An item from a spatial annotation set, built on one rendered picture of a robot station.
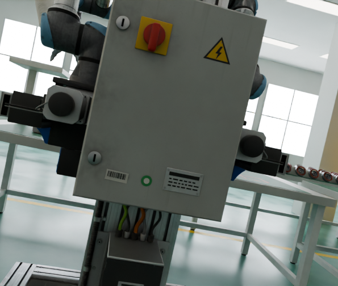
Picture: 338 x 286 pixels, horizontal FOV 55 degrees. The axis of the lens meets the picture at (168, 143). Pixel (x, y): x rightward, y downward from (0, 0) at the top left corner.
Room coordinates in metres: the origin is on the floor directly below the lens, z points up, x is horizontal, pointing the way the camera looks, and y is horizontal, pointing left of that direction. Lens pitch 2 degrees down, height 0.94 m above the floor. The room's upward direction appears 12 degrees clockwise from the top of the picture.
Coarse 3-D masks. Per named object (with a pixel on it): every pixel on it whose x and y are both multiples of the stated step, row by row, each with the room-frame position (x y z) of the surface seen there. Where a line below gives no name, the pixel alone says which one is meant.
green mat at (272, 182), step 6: (240, 174) 2.16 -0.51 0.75; (246, 174) 2.26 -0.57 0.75; (252, 174) 2.37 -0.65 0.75; (258, 174) 2.50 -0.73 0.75; (246, 180) 1.86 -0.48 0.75; (252, 180) 1.93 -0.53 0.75; (258, 180) 2.01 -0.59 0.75; (264, 180) 2.09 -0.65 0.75; (270, 180) 2.19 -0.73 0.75; (276, 180) 2.29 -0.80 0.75; (276, 186) 1.90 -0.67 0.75; (282, 186) 1.98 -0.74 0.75; (288, 186) 2.06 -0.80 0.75; (306, 192) 1.92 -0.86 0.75
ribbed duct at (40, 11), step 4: (36, 0) 2.69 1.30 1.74; (40, 0) 2.67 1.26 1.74; (44, 0) 2.67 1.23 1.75; (48, 0) 2.68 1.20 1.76; (52, 0) 2.71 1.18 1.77; (36, 4) 2.69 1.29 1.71; (40, 4) 2.66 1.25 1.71; (44, 4) 2.66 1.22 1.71; (48, 4) 2.67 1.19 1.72; (52, 4) 2.69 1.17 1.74; (36, 8) 2.69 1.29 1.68; (40, 8) 2.65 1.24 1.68; (44, 8) 2.65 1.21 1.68; (40, 12) 2.64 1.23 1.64; (40, 16) 2.64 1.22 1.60; (40, 20) 2.63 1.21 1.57
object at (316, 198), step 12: (0, 120) 2.30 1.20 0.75; (0, 132) 1.66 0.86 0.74; (24, 144) 1.68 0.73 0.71; (36, 144) 1.69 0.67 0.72; (240, 180) 1.83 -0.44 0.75; (264, 192) 1.85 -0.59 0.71; (276, 192) 1.86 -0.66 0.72; (288, 192) 1.87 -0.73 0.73; (300, 192) 1.88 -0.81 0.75; (312, 192) 2.02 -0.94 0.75; (324, 204) 1.90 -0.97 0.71
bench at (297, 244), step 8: (304, 184) 2.89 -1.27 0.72; (312, 184) 2.78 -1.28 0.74; (320, 184) 2.87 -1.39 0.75; (320, 192) 2.65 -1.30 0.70; (328, 192) 2.55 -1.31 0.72; (336, 192) 2.46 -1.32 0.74; (304, 208) 2.87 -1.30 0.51; (304, 216) 2.88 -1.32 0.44; (304, 224) 2.88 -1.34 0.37; (296, 232) 2.91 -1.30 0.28; (296, 240) 2.88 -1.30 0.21; (296, 248) 2.87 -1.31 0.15; (320, 248) 2.91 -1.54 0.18; (328, 248) 2.92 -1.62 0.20; (296, 256) 2.88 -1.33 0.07; (320, 264) 2.50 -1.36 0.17; (328, 264) 2.43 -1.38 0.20; (336, 272) 2.31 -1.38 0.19
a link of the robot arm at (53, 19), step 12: (60, 0) 1.18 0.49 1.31; (72, 0) 1.19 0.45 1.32; (48, 12) 1.17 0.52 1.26; (60, 12) 1.16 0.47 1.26; (72, 12) 1.18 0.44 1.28; (48, 24) 1.14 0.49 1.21; (60, 24) 1.15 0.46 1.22; (72, 24) 1.18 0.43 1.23; (48, 36) 1.15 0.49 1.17; (60, 36) 1.16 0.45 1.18; (72, 36) 1.17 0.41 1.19; (60, 48) 1.19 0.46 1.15; (72, 48) 1.19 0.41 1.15
